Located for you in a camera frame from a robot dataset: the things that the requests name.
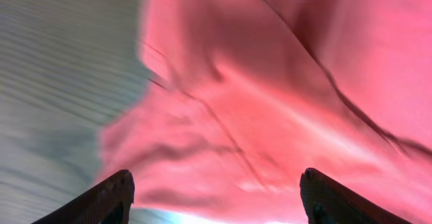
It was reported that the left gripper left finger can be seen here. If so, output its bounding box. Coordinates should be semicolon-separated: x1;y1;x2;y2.
32;169;135;224

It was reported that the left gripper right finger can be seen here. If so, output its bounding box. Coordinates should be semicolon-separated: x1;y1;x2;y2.
300;168;409;224

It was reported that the red t-shirt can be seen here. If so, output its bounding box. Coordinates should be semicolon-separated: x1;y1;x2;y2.
99;0;431;223

